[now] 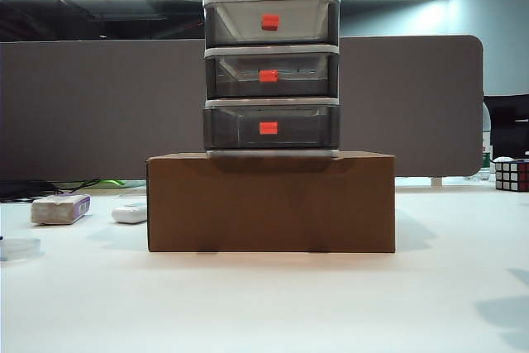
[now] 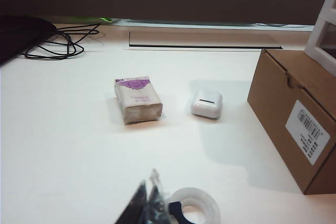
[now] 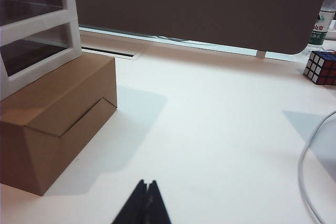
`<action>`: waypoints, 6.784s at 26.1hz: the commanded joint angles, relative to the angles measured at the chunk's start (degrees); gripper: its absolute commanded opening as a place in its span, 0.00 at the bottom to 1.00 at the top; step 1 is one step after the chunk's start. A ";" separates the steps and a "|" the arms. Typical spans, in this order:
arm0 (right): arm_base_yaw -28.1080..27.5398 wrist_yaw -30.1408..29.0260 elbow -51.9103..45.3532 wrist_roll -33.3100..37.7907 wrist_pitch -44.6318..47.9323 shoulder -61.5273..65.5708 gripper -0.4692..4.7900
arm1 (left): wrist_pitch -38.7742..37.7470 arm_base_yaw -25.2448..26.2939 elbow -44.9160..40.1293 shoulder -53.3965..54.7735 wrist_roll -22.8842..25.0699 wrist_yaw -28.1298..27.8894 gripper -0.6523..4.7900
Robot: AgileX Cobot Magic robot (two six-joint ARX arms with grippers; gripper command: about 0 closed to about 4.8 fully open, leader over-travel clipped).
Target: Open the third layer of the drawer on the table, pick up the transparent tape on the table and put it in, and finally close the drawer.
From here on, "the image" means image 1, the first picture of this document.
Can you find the clear drawer with slotted back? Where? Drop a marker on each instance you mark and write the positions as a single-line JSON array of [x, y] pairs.
[[268, 76]]

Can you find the clear drawer with white floor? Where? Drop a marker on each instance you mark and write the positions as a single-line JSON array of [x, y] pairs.
[[270, 22]]

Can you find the brown cardboard box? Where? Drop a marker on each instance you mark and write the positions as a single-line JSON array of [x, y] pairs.
[[268, 204]]

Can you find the white earbuds case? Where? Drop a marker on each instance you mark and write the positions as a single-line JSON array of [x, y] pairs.
[[128, 214]]

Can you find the grey desk partition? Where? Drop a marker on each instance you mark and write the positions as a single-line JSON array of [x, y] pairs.
[[103, 113]]

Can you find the white partition foot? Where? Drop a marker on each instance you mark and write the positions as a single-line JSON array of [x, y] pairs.
[[436, 182]]

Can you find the white eraser, purple sleeve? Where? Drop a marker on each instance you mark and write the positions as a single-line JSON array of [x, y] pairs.
[[53, 210]]

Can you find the black office chair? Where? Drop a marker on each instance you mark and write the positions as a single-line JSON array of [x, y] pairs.
[[508, 130]]

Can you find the black rubik's cube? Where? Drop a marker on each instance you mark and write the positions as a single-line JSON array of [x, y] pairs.
[[512, 175]]

